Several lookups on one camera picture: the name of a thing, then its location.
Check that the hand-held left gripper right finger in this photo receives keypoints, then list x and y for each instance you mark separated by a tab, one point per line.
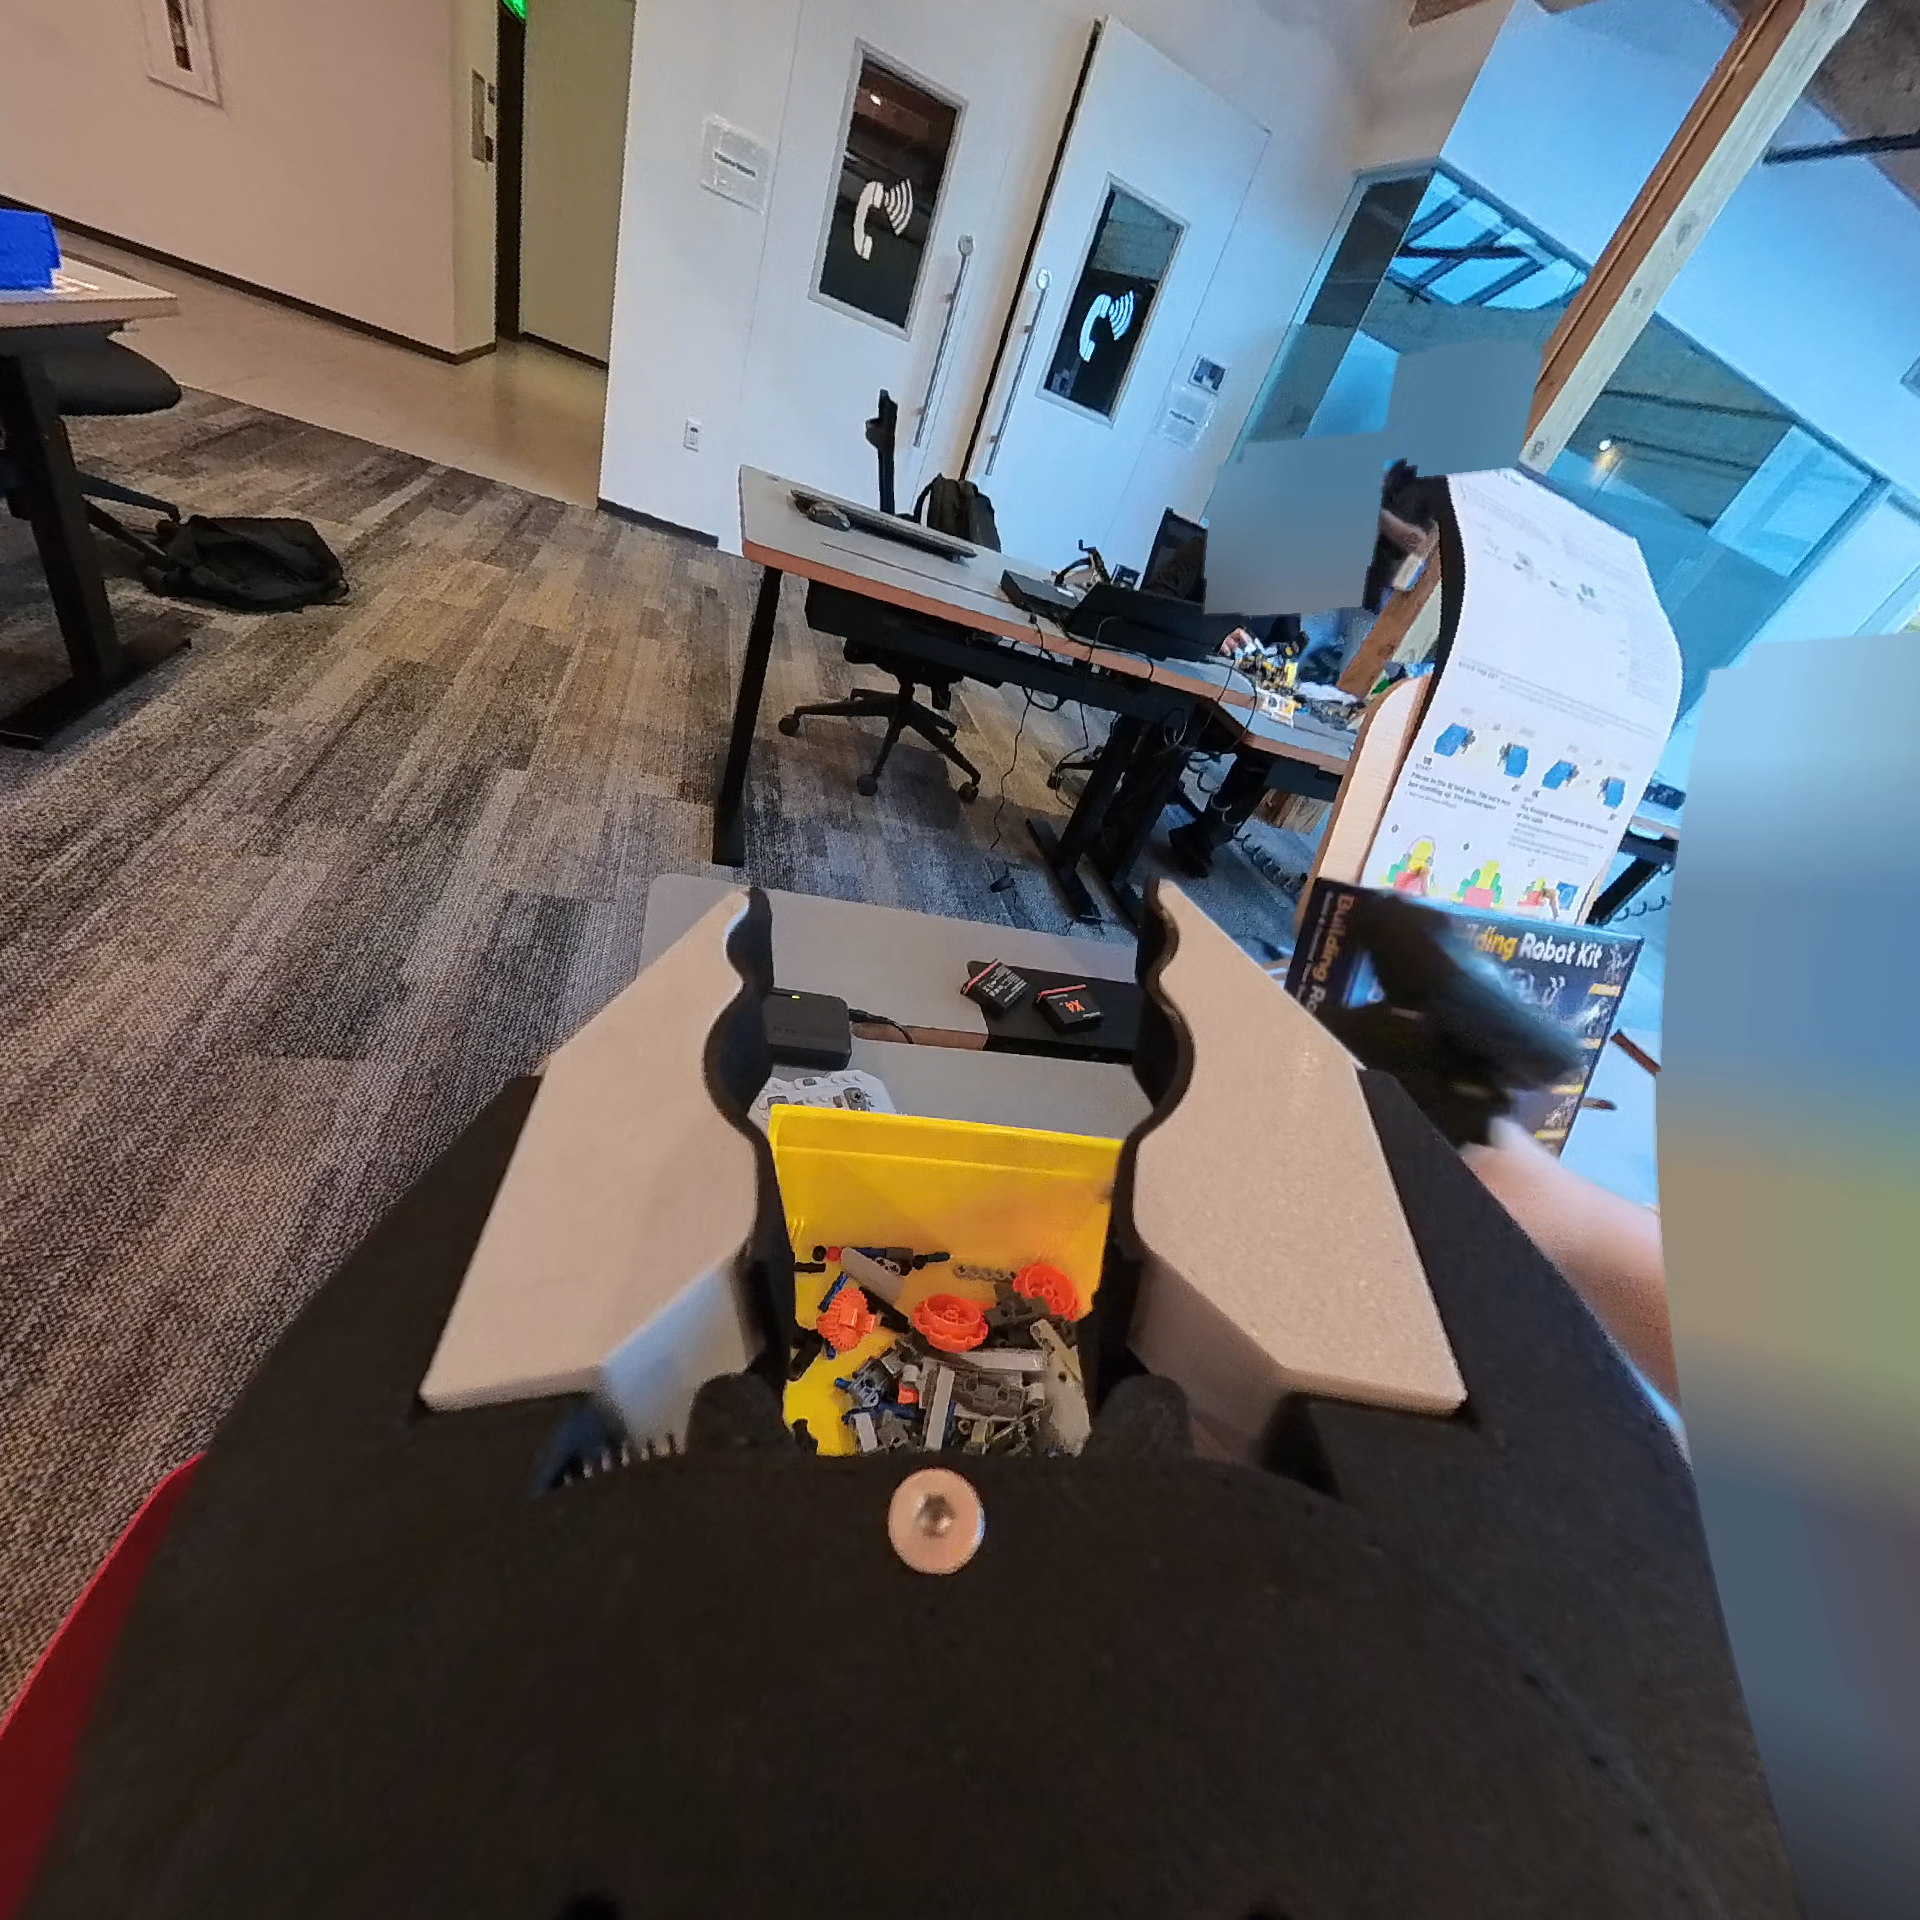
1293	1231

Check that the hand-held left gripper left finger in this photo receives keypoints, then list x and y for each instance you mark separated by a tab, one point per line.
615	1200

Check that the yellow plastic bin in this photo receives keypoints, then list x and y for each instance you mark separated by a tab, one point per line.
948	1170

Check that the pile of building block parts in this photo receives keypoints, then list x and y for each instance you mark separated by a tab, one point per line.
948	1352

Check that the person's right forearm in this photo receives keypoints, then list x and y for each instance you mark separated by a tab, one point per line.
1575	1260

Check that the black desk pad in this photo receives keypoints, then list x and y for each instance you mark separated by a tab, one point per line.
1117	1006

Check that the grey desk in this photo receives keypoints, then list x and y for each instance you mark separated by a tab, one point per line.
901	948

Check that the brown side desk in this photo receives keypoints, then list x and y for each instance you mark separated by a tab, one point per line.
76	300

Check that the blue robot kit box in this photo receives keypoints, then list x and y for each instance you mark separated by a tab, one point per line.
1592	991

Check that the white remote controller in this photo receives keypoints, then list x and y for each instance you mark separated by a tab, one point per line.
826	1096

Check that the black rectangular power bank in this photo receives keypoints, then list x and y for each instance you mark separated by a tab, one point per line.
805	1026

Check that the small black battery pack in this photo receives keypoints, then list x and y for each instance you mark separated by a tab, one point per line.
998	985
1073	1010

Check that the white standing board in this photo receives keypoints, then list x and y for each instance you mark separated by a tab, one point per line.
1545	692

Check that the black laptop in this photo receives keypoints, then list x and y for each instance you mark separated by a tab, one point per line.
1125	615

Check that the black office chair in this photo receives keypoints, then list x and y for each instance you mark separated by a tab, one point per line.
886	645
105	391

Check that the black bag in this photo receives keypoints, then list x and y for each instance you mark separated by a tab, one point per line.
257	564

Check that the red storage crate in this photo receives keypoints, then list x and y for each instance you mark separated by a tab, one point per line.
47	1681

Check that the door with phone sign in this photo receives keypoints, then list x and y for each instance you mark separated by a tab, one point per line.
1112	300
890	188

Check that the blue storage bin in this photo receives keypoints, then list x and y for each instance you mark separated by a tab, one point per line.
25	247

